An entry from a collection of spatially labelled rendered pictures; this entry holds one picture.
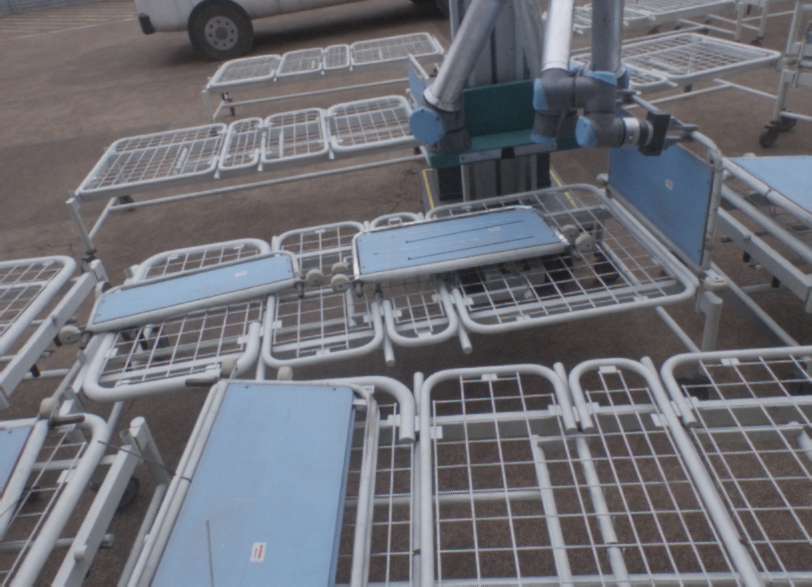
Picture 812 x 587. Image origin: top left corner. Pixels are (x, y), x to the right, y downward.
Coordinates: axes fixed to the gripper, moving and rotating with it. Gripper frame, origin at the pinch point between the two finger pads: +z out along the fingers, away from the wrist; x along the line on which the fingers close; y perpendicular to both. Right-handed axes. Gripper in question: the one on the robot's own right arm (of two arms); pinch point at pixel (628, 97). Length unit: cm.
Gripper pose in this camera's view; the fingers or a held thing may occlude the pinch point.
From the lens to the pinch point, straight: 251.7
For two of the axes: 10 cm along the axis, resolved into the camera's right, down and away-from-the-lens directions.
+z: 9.9, -0.2, 1.1
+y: -1.1, -4.9, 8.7
